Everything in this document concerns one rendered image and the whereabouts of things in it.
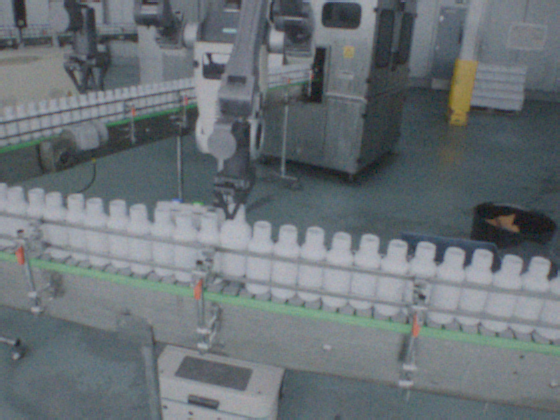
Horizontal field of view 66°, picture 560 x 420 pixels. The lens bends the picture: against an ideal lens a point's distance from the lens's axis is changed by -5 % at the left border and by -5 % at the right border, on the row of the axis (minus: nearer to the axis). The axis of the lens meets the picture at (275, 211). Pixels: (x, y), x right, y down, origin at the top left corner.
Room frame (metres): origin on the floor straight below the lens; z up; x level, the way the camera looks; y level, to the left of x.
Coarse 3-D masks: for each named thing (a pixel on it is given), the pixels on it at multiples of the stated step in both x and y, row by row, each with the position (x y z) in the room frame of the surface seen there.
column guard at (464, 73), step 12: (456, 60) 8.06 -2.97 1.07; (468, 60) 7.85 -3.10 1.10; (456, 72) 7.89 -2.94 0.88; (468, 72) 7.84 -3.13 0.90; (456, 84) 7.87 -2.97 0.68; (468, 84) 7.83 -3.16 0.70; (456, 96) 7.87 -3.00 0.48; (468, 96) 7.83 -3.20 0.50; (456, 108) 7.86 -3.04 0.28; (468, 108) 7.82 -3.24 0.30; (444, 120) 8.09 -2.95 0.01; (456, 120) 7.85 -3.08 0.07
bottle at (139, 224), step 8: (136, 208) 0.96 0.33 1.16; (144, 208) 0.95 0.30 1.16; (136, 216) 0.93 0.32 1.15; (144, 216) 0.94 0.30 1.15; (128, 224) 0.94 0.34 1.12; (136, 224) 0.93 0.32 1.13; (144, 224) 0.94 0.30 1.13; (136, 232) 0.92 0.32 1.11; (144, 232) 0.93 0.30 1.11; (128, 240) 0.94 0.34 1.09; (136, 240) 0.92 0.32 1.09; (144, 240) 0.93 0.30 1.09; (128, 248) 0.94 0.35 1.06; (136, 248) 0.92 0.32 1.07; (144, 248) 0.93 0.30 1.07; (152, 248) 0.94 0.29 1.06; (136, 256) 0.92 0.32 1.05; (144, 256) 0.92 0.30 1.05; (152, 256) 0.94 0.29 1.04; (136, 264) 0.92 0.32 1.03; (136, 272) 0.92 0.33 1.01; (144, 272) 0.92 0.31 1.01
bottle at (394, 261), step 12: (396, 240) 0.85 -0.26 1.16; (396, 252) 0.82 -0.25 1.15; (384, 264) 0.82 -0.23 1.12; (396, 264) 0.81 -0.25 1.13; (408, 264) 0.83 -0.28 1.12; (384, 288) 0.81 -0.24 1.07; (396, 288) 0.81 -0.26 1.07; (396, 300) 0.81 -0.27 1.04; (384, 312) 0.81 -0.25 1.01; (396, 312) 0.81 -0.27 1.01
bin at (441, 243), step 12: (408, 240) 1.34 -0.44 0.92; (420, 240) 1.33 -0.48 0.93; (432, 240) 1.33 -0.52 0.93; (444, 240) 1.32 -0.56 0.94; (456, 240) 1.31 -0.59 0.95; (468, 240) 1.31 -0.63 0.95; (408, 252) 1.34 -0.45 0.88; (444, 252) 1.32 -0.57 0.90; (468, 252) 1.30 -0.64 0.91; (492, 252) 1.27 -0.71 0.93; (468, 264) 1.30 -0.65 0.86; (492, 264) 1.24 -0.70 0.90; (408, 396) 0.87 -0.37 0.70
